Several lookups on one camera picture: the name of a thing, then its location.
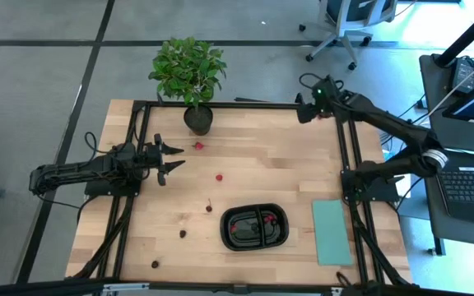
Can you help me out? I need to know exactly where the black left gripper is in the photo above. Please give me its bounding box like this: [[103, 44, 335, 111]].
[[143, 132, 187, 187]]

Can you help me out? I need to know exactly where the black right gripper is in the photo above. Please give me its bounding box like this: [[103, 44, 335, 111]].
[[296, 75, 342, 125]]

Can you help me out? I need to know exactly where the black plant pot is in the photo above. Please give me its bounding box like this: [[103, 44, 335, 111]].
[[183, 103, 214, 136]]

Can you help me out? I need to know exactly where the green leafy plant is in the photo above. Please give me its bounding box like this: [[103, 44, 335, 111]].
[[148, 36, 229, 107]]

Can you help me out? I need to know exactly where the white office chair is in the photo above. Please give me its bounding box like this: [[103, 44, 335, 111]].
[[298, 0, 398, 72]]

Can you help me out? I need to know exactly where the black plastic divided container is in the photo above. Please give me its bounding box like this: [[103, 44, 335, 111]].
[[219, 202, 290, 252]]

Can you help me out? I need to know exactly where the teal rectangular mat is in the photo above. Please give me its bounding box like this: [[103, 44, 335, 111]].
[[311, 200, 355, 266]]

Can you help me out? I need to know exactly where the black power adapter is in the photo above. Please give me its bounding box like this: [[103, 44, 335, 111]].
[[450, 56, 474, 94]]

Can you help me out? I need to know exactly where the black laptop keyboard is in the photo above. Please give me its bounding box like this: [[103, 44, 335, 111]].
[[434, 166, 474, 225]]

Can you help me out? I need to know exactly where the black diagonal pole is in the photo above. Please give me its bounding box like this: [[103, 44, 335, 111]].
[[434, 0, 474, 67]]

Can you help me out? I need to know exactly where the dark grey desk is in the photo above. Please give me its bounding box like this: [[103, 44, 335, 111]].
[[419, 53, 474, 256]]

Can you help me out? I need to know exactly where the black aluminium table frame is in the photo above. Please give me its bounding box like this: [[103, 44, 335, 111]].
[[0, 99, 474, 296]]

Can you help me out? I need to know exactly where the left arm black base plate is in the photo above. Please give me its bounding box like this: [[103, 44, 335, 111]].
[[84, 179, 142, 197]]

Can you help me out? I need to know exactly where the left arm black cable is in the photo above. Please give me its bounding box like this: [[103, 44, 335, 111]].
[[83, 131, 100, 155]]

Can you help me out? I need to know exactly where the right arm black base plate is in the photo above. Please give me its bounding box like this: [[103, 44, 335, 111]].
[[341, 170, 401, 202]]

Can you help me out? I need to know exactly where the black floor cable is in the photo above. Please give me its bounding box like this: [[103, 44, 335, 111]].
[[380, 96, 431, 153]]

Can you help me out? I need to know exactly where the thin white cable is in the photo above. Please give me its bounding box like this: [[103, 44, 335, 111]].
[[425, 51, 474, 123]]

